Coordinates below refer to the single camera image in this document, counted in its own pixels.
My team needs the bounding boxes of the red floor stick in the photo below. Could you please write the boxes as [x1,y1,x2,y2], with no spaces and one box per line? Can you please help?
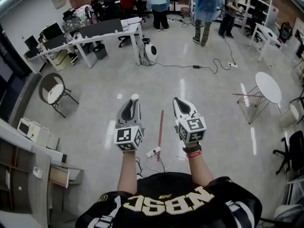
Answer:
[156,110,165,162]

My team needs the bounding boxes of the grey shelf unit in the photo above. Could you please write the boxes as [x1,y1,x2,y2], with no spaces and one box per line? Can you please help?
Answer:
[0,120,65,215]

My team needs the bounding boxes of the black wristwatch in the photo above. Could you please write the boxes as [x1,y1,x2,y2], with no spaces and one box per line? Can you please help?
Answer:
[182,143,202,153]

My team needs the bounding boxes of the white round device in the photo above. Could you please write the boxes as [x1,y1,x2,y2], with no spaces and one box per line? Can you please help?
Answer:
[139,38,159,67]

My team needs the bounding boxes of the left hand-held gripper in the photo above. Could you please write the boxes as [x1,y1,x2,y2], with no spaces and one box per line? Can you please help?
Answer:
[114,98,146,153]

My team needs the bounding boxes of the person's left forearm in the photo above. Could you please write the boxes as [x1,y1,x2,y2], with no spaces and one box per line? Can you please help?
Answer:
[117,151,139,196]

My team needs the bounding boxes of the small white desk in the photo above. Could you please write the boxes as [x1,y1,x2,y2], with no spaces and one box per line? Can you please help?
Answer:
[248,22,287,68]

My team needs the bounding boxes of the round white side table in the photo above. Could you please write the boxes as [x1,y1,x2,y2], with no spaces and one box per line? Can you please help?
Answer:
[237,71,283,125]

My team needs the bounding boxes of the grey wooden desk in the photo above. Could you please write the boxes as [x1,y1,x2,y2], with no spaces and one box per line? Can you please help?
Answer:
[29,145,84,228]

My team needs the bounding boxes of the black trash bin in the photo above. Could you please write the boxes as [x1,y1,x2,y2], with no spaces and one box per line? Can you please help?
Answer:
[92,43,108,60]

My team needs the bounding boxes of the person's right forearm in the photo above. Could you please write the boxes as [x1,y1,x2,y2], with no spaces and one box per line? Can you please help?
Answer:
[187,154,215,188]

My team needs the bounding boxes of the long white desk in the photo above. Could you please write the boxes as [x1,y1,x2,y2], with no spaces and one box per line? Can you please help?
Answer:
[28,18,144,69]

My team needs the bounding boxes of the black door frame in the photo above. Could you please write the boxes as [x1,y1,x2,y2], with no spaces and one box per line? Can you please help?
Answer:
[0,24,43,128]

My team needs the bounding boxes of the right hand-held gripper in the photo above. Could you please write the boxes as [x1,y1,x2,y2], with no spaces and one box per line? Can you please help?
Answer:
[172,97,208,144]

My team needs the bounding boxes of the wicker chair with white cushion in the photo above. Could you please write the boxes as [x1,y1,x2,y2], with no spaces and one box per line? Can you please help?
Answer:
[38,72,79,119]

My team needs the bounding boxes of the black monitor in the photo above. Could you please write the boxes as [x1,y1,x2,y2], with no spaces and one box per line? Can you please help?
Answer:
[42,22,64,39]

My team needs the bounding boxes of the white shelving rack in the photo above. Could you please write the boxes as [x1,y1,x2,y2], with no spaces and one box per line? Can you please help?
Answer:
[219,0,274,30]

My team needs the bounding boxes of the black office chair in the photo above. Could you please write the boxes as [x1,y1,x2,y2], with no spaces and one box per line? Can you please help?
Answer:
[272,130,304,175]

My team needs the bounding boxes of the black desk partition panel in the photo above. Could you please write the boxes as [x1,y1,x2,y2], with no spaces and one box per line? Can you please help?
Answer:
[79,18,124,39]

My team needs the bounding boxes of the black power adapter cable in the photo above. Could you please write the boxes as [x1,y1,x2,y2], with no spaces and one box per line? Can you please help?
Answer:
[156,58,230,75]

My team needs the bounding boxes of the person's black jersey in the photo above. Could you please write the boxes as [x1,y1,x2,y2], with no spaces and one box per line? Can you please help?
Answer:
[75,171,263,228]

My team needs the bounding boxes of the white low cabinet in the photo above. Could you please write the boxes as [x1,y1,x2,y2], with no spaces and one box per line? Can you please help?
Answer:
[17,117,60,150]

